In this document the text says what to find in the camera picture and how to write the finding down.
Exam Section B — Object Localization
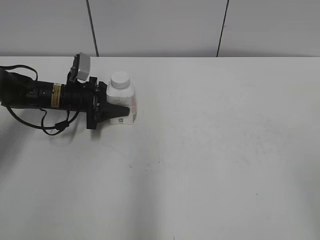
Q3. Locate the white round bottle cap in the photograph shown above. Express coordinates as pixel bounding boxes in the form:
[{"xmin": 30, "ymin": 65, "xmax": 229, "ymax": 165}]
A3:
[{"xmin": 110, "ymin": 71, "xmax": 131, "ymax": 90}]

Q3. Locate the left black wall seam strip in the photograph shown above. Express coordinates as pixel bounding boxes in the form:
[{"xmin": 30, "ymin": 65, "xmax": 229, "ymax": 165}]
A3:
[{"xmin": 85, "ymin": 0, "xmax": 100, "ymax": 57}]

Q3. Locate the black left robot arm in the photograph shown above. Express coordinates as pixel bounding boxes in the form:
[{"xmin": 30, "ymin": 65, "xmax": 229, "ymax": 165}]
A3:
[{"xmin": 0, "ymin": 69, "xmax": 130, "ymax": 133}]

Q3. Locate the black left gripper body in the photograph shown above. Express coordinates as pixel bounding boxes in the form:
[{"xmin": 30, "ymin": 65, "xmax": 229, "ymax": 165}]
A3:
[{"xmin": 61, "ymin": 77, "xmax": 108, "ymax": 130}]

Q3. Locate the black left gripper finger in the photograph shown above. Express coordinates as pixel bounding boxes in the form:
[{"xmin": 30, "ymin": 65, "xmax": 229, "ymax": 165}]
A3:
[{"xmin": 98, "ymin": 102, "xmax": 130, "ymax": 123}]

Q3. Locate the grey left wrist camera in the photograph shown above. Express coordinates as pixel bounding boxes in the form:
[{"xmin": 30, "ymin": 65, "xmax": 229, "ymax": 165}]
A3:
[{"xmin": 67, "ymin": 52, "xmax": 91, "ymax": 82}]

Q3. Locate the white square plastic bottle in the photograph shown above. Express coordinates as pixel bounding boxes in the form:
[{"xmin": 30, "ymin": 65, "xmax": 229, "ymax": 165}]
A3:
[{"xmin": 106, "ymin": 80, "xmax": 137, "ymax": 125}]

